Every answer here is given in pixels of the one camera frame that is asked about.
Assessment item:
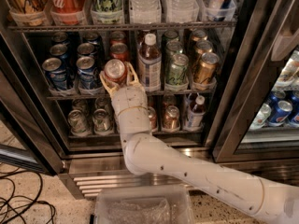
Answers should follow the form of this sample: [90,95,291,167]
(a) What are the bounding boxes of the silver can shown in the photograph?
[68,109,90,136]
[93,109,111,133]

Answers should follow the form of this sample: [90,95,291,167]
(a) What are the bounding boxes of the steel fridge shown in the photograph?
[0,0,299,198]

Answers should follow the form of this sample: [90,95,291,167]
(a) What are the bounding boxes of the gold can middle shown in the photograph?
[194,40,213,60]

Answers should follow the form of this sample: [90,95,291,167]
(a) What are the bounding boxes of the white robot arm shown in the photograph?
[99,63,299,224]

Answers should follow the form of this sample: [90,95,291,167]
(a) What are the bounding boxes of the red can lower shelf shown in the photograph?
[148,106,157,132]

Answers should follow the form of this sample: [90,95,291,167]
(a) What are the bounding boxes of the blue pepsi can front left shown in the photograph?
[42,58,68,91]

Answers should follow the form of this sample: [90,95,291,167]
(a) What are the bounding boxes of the black floor cables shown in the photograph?
[0,161,57,224]

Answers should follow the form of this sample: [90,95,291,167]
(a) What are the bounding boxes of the blue pepsi can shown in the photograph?
[50,44,70,66]
[76,56,101,90]
[77,43,97,59]
[42,58,68,91]

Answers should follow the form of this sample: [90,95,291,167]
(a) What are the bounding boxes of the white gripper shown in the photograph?
[99,62,148,115]

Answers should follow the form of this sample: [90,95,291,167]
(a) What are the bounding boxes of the silver can lower left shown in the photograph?
[68,109,90,136]

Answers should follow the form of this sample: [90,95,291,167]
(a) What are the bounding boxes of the red coke can middle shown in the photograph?
[110,43,129,62]

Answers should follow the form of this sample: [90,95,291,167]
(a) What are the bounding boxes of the blue pepsi can front right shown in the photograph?
[76,56,101,90]

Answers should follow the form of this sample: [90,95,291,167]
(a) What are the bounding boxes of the gold can lower shelf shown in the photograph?
[163,105,179,130]

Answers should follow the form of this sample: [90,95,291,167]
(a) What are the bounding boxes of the gold can front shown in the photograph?
[193,52,219,85]

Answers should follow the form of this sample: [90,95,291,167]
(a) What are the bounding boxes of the brown tea bottle white cap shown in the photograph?
[138,34,162,91]

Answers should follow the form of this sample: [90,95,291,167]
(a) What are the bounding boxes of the small tea bottle lower shelf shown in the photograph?
[185,95,206,129]

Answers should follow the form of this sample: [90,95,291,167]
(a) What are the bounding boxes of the red coke can back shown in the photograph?
[109,31,126,45]

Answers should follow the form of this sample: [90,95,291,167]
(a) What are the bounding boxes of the blue pepsi can right compartment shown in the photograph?
[268,100,292,126]

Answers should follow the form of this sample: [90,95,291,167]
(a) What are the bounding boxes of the large red coke bottle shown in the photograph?
[50,0,85,25]

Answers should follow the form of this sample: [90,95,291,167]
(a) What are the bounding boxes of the green can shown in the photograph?
[166,53,189,86]
[165,40,183,59]

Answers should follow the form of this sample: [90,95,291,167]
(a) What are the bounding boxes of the red coke can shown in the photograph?
[104,59,127,85]
[110,43,129,62]
[109,31,126,45]

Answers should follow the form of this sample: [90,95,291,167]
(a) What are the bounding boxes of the blue pepsi can middle right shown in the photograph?
[77,43,97,59]

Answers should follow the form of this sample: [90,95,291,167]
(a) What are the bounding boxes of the blue pepsi can middle left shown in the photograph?
[50,44,70,66]

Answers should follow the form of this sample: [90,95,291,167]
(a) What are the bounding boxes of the red coke can front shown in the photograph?
[104,59,127,85]

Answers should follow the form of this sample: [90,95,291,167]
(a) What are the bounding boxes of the gold can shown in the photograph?
[194,40,213,60]
[193,52,219,85]

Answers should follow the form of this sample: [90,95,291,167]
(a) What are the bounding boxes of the green can middle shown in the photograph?
[165,40,183,59]

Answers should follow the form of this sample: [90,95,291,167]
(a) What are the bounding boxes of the green can front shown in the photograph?
[166,53,189,86]

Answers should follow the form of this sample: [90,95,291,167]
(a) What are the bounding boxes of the clear plastic bin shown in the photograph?
[93,185,195,224]

